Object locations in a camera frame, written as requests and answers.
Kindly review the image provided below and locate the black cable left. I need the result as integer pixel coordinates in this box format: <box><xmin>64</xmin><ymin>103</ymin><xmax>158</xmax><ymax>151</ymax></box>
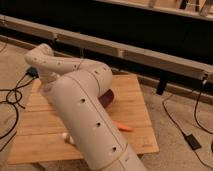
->
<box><xmin>0</xmin><ymin>39</ymin><xmax>38</xmax><ymax>153</ymax></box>

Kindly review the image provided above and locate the orange carrot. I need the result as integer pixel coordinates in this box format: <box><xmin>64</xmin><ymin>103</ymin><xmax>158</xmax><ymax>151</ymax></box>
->
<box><xmin>113</xmin><ymin>121</ymin><xmax>133</xmax><ymax>132</ymax></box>

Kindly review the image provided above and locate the black power adapter right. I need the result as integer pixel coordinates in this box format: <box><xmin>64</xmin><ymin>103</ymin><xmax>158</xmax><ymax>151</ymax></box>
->
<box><xmin>184</xmin><ymin>134</ymin><xmax>201</xmax><ymax>150</ymax></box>

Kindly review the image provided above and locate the black power adapter left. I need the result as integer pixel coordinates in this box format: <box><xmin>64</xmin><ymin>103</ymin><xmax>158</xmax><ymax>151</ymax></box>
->
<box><xmin>26</xmin><ymin>67</ymin><xmax>38</xmax><ymax>78</ymax></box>

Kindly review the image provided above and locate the dark purple bowl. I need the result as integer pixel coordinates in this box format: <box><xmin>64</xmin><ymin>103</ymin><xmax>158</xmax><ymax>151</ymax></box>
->
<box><xmin>99</xmin><ymin>90</ymin><xmax>114</xmax><ymax>108</ymax></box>

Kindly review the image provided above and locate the black power adapter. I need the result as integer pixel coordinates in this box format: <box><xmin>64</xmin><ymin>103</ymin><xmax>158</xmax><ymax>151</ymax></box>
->
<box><xmin>26</xmin><ymin>67</ymin><xmax>38</xmax><ymax>78</ymax></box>
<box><xmin>184</xmin><ymin>134</ymin><xmax>201</xmax><ymax>150</ymax></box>

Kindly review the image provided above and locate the black cable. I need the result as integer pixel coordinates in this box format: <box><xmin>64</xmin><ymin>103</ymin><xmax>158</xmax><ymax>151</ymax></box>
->
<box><xmin>0</xmin><ymin>39</ymin><xmax>38</xmax><ymax>153</ymax></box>
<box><xmin>161</xmin><ymin>78</ymin><xmax>213</xmax><ymax>169</ymax></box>

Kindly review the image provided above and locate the long wooden beam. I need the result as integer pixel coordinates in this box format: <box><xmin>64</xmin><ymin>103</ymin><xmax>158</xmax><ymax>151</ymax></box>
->
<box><xmin>0</xmin><ymin>14</ymin><xmax>213</xmax><ymax>83</ymax></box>

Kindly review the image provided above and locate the white plastic bottle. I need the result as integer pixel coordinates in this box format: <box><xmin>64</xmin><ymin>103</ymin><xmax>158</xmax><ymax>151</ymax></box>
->
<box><xmin>62</xmin><ymin>133</ymin><xmax>75</xmax><ymax>145</ymax></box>

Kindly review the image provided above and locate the black cable right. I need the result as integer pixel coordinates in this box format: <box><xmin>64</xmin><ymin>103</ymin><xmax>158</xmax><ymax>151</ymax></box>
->
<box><xmin>161</xmin><ymin>78</ymin><xmax>213</xmax><ymax>169</ymax></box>

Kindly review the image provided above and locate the wooden table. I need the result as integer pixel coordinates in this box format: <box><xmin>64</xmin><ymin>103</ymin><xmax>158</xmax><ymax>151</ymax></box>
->
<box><xmin>8</xmin><ymin>74</ymin><xmax>159</xmax><ymax>164</ymax></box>

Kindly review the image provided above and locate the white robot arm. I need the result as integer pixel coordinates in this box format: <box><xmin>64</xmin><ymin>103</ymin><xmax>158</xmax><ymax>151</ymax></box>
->
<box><xmin>25</xmin><ymin>44</ymin><xmax>147</xmax><ymax>171</ymax></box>

